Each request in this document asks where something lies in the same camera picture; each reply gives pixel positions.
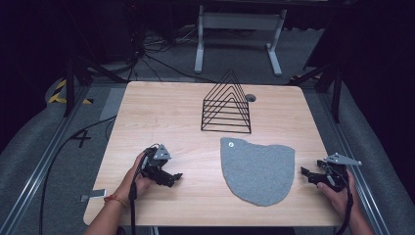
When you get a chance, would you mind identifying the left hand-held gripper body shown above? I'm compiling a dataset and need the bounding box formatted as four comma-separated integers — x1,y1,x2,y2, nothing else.
140,143,176,189

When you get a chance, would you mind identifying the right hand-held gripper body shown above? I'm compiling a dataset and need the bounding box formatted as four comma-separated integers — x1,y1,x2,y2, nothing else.
307,152,363,193

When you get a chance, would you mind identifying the person's left hand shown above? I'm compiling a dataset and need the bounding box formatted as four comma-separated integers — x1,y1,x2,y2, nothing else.
121,151,155,201

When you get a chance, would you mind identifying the person's right hand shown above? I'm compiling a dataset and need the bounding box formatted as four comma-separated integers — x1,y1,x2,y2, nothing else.
316,169,360,214

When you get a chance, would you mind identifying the grey felt mat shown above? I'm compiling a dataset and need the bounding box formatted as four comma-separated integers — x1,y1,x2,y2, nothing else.
219,136,297,208

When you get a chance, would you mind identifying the black metal stand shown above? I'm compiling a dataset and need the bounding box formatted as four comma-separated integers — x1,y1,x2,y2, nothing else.
63,48,129,118
286,60,345,124

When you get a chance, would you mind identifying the yellow black floor tape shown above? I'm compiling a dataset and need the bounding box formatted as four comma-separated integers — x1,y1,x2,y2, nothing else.
47,79,95,106

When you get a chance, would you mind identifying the aluminium floor rail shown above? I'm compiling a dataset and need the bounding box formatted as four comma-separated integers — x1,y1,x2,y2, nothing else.
316,91,392,235
0,85,93,235

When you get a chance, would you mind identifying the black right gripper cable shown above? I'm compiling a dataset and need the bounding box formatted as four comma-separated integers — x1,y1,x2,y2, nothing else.
328,165,355,235

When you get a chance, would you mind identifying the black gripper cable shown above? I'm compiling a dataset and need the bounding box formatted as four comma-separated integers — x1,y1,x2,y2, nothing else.
328,165,355,235
128,144,161,235

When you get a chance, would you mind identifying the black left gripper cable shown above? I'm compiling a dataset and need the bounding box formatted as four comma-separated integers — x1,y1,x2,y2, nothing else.
128,144,161,235

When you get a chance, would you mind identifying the red string bracelet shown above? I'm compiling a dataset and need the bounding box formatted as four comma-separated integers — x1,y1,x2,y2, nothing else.
103,194,129,209

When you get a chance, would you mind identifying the grey metal bracket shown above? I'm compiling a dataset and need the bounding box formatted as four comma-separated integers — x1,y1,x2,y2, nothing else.
78,188,108,203

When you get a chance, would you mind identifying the black wire file rack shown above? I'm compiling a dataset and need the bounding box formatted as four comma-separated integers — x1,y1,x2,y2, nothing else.
201,69,253,135

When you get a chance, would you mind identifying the black floor cable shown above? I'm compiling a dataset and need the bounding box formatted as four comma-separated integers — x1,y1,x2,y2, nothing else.
38,115,117,235

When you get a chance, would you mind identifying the tangle of black floor cables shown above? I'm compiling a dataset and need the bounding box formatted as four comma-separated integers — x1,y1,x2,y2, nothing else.
128,23,216,84

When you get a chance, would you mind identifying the white metal desk frame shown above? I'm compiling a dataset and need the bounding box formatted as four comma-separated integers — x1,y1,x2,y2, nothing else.
194,4,289,77

